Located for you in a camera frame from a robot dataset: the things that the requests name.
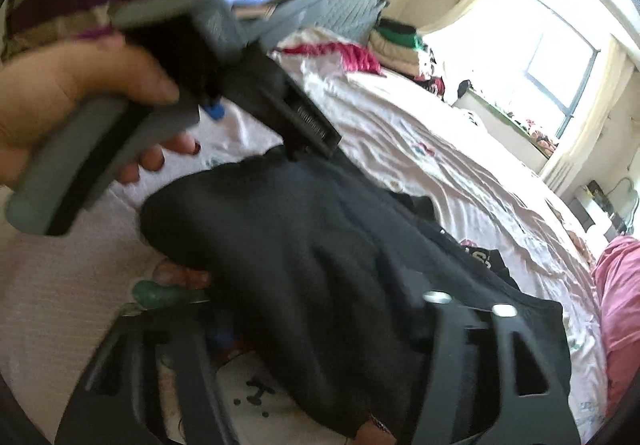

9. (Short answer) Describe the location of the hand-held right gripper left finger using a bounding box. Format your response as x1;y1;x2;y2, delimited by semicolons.
55;310;241;445

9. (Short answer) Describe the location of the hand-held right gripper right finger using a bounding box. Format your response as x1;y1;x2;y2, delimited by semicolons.
410;292;581;445

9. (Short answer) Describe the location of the black garment with orange cuffs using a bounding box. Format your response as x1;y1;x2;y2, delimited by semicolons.
140;145;573;441

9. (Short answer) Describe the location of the stack of folded clothes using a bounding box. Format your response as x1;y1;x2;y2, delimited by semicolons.
370;18;446;96

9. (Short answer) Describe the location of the person's left hand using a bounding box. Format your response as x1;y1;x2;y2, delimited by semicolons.
0;32;201;187

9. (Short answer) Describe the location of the cream and red pillow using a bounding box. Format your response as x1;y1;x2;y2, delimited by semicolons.
277;28;386;76

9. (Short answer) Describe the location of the pink cloth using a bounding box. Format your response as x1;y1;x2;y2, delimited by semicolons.
592;235;640;421

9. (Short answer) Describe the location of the white flower print bed sheet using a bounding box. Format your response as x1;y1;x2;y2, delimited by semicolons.
0;40;608;445

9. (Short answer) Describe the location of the cluttered side desk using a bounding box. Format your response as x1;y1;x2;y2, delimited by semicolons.
570;178;640;237

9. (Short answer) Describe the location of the window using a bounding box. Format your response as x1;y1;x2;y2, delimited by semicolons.
425;0;598;136

